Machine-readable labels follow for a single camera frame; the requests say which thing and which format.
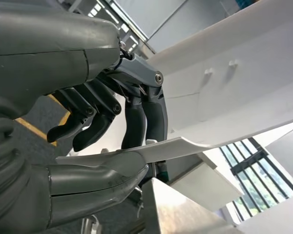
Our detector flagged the white desk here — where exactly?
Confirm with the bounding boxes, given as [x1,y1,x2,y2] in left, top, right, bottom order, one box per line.
[170,154,244,213]

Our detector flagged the stainless steel workbench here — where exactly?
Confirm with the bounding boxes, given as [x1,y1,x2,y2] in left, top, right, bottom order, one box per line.
[141,176,244,234]

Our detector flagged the dark framed window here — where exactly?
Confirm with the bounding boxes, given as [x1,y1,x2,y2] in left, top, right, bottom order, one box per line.
[219,137,293,223]

